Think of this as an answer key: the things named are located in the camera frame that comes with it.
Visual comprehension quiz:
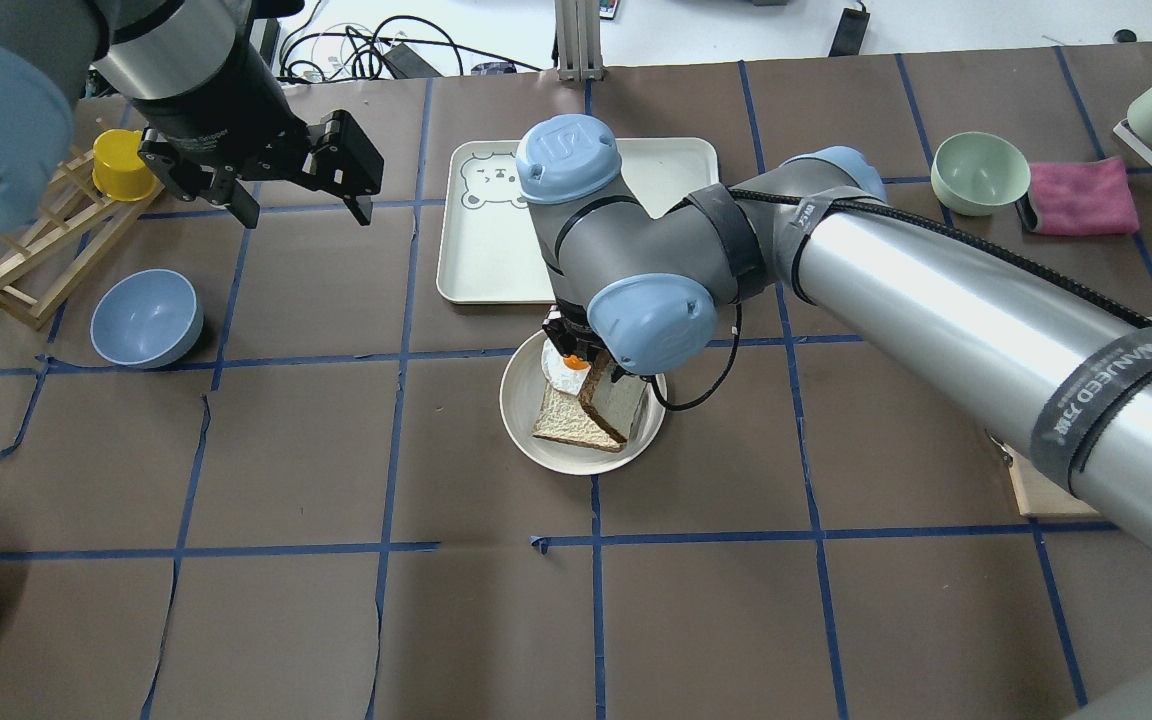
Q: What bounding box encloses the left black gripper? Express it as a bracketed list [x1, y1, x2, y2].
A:
[138, 40, 385, 229]

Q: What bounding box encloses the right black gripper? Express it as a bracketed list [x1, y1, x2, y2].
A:
[541, 300, 617, 376]

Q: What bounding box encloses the bread slice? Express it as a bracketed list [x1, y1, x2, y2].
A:
[577, 353, 647, 447]
[532, 386, 626, 454]

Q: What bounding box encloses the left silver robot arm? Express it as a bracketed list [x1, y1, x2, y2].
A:
[0, 1, 384, 233]

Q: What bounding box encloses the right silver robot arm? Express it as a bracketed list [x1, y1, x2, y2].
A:
[515, 114, 1152, 551]

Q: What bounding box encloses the cream round plate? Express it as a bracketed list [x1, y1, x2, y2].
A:
[499, 332, 666, 477]

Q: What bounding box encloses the bread slice on plate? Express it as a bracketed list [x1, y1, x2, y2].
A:
[532, 386, 626, 454]

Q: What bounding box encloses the fried egg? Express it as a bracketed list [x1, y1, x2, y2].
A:
[541, 338, 593, 396]

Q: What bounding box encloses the cream bear tray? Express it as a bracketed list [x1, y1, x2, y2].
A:
[435, 137, 721, 305]

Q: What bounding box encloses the yellow cup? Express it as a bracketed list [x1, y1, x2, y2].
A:
[92, 129, 157, 202]

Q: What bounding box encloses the blue bowl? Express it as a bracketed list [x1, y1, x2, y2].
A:
[90, 268, 204, 370]

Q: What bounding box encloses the wooden rack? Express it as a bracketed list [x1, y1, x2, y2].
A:
[0, 145, 162, 331]

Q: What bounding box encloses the black power adapter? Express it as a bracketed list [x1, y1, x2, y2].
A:
[827, 3, 870, 58]

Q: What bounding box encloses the green bowl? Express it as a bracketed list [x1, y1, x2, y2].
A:
[931, 131, 1032, 217]

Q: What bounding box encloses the wooden cutting board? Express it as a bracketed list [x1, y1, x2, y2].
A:
[984, 316, 1152, 518]

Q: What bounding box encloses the pink cloth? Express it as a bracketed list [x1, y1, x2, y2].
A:
[1014, 156, 1140, 237]

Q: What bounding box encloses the black cable bundle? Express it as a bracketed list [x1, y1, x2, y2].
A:
[276, 14, 547, 83]

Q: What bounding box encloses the aluminium frame post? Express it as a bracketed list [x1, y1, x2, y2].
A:
[554, 0, 605, 82]

